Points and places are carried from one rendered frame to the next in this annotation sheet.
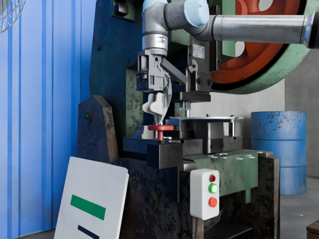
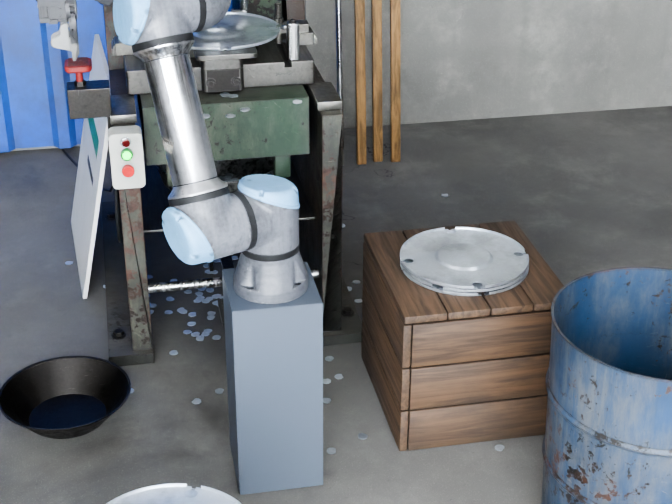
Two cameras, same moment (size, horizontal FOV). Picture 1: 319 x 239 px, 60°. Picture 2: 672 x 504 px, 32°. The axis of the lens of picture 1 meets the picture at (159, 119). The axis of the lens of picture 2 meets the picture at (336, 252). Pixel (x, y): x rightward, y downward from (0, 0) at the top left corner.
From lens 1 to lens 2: 2.25 m
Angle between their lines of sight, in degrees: 39
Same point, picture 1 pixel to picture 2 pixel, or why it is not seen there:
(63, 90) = not seen: outside the picture
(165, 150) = (78, 97)
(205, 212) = (118, 180)
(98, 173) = not seen: hidden behind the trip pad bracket
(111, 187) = not seen: hidden behind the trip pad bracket
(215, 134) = (219, 63)
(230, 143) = (275, 74)
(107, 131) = (107, 16)
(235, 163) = (243, 115)
